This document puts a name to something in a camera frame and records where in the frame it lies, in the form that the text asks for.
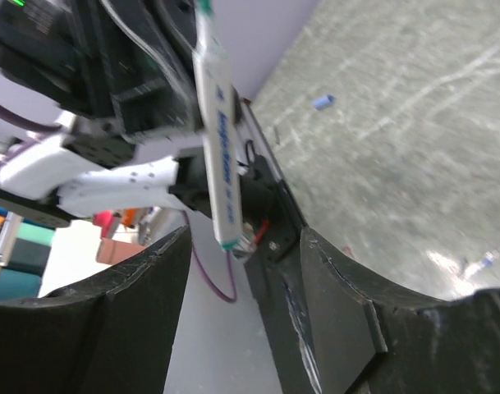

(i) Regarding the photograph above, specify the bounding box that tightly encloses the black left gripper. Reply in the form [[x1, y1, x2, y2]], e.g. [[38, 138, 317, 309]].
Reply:
[[0, 1, 203, 135]]

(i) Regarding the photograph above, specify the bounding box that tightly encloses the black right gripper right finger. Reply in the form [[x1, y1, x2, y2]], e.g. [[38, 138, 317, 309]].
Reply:
[[300, 227, 500, 393]]

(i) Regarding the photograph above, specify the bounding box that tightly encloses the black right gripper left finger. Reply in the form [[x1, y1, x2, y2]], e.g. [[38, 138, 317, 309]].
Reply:
[[0, 226, 191, 394]]

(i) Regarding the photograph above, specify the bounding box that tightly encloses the white marker green end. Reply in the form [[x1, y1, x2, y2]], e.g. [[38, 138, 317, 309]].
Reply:
[[193, 1, 242, 250]]

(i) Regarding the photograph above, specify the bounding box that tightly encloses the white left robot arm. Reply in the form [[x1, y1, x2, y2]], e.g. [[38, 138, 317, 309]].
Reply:
[[0, 1, 203, 218]]

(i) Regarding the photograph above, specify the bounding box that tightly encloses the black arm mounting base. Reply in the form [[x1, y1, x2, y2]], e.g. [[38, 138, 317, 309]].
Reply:
[[238, 103, 322, 393]]

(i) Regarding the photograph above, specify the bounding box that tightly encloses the light purple pen cap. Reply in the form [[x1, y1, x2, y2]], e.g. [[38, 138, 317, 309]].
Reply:
[[312, 94, 335, 111]]

